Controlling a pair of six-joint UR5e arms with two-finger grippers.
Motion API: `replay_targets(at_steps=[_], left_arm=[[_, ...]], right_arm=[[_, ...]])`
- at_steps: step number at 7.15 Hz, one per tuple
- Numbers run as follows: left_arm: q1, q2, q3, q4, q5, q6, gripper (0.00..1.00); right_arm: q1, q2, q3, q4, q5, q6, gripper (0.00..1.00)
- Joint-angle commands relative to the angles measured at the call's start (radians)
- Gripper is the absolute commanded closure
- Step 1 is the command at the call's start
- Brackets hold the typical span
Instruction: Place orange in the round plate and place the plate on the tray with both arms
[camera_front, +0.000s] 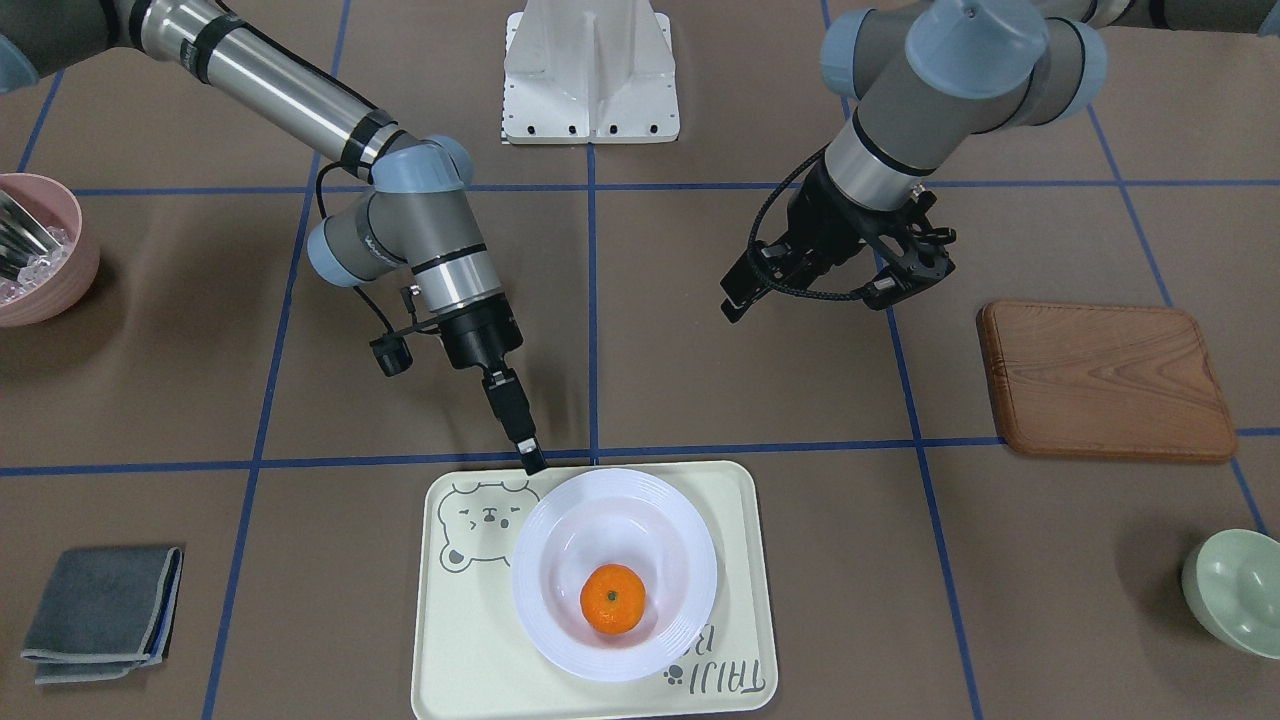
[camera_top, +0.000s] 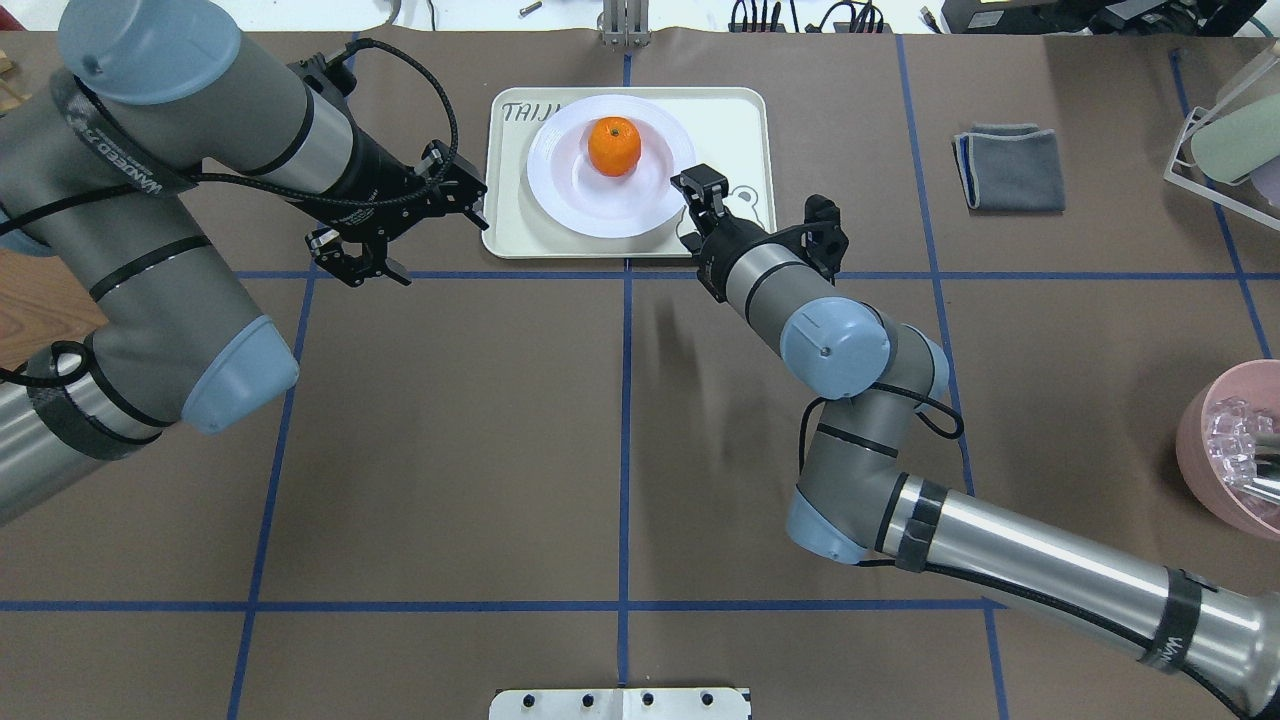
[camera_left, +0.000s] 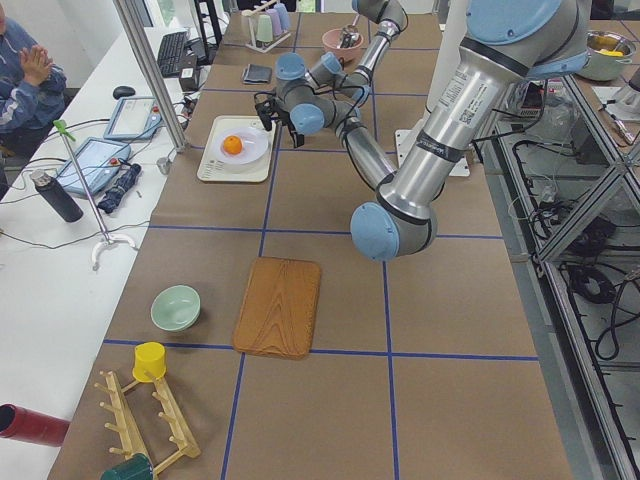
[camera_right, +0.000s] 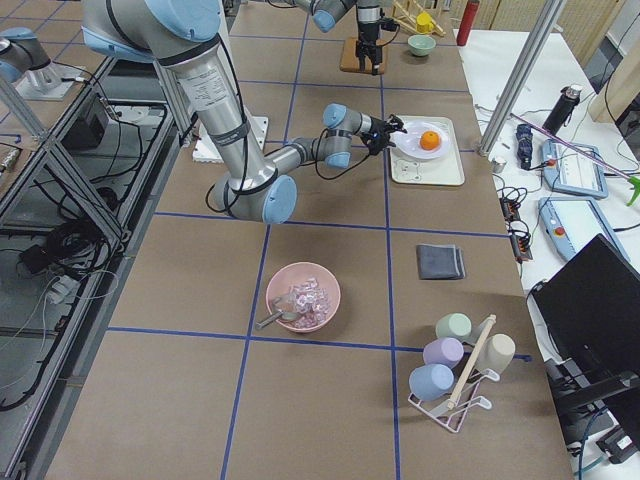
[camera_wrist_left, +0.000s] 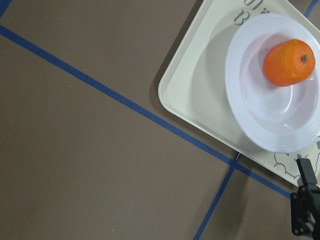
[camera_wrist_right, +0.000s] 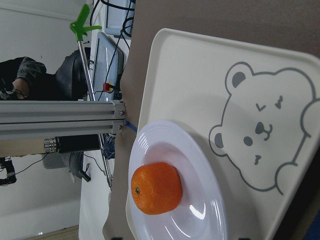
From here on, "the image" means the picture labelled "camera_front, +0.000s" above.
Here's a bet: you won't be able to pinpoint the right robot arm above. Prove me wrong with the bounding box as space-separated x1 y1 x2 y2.
3 1 547 473

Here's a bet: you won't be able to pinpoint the metal tongs in bowl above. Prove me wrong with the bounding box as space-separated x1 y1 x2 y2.
1 191 65 286

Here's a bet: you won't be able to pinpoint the pink bowl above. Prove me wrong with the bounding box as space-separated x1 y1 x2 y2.
1 173 101 329

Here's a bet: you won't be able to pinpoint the white round plate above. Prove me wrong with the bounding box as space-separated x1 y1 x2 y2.
509 468 719 683

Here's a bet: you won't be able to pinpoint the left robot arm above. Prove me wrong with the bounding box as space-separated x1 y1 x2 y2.
721 1 1277 322

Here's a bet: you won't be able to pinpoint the wooden cutting board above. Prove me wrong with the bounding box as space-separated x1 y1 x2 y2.
975 299 1238 464

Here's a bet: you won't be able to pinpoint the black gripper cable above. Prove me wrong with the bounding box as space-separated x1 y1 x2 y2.
314 160 421 341

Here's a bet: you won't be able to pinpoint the grey folded cloth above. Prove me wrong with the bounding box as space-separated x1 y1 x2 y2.
20 546 186 685

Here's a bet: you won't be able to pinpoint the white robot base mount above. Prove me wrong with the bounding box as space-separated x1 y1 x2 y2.
500 1 681 145

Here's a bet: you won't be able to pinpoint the cream bear tray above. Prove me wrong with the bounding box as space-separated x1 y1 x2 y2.
410 460 780 719

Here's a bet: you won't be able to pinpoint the green bowl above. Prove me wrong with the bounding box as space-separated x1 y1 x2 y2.
1180 529 1279 660

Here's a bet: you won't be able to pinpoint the orange fruit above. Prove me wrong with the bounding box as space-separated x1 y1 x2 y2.
579 562 646 635

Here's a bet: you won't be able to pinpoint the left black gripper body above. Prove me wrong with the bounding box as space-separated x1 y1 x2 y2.
760 160 924 291

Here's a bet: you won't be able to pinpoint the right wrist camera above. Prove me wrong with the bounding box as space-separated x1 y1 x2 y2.
369 323 439 378

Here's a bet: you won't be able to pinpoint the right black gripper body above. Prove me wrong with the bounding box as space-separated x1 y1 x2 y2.
438 296 524 373

